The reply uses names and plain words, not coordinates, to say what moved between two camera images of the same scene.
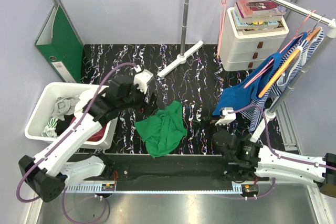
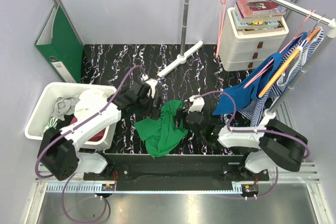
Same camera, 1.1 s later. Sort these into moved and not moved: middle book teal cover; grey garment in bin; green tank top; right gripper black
Moved: right gripper black
Not moved: green tank top; grey garment in bin; middle book teal cover
